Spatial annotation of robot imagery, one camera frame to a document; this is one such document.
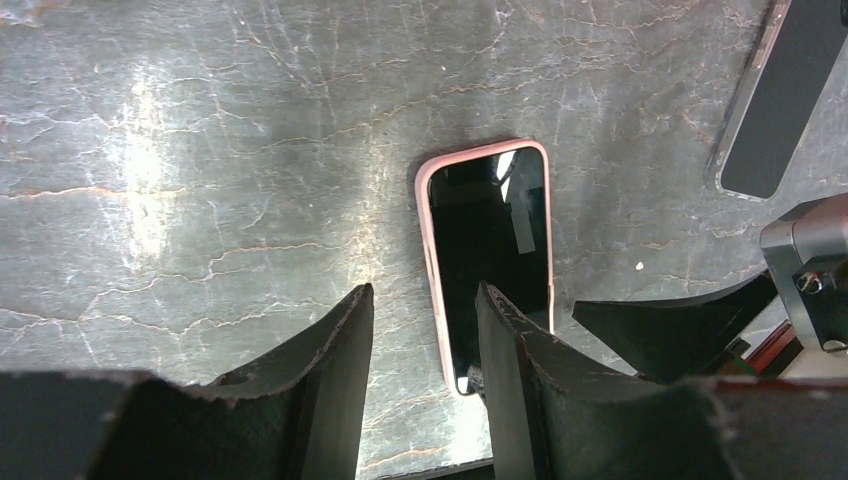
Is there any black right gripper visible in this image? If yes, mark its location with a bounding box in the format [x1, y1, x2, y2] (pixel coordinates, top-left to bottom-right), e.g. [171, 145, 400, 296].
[573, 193, 847, 384]

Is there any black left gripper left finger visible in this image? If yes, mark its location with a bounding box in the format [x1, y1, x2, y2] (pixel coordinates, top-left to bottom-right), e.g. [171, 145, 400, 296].
[1, 284, 374, 479]

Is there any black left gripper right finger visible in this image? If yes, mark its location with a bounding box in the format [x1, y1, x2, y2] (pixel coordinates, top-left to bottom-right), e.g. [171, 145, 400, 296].
[476, 283, 847, 479]

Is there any pink phone case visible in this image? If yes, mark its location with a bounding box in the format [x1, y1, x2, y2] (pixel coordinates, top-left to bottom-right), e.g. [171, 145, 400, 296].
[414, 138, 556, 399]

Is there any black smartphone silver edge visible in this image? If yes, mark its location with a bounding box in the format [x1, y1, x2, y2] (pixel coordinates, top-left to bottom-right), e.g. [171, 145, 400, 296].
[705, 0, 847, 200]

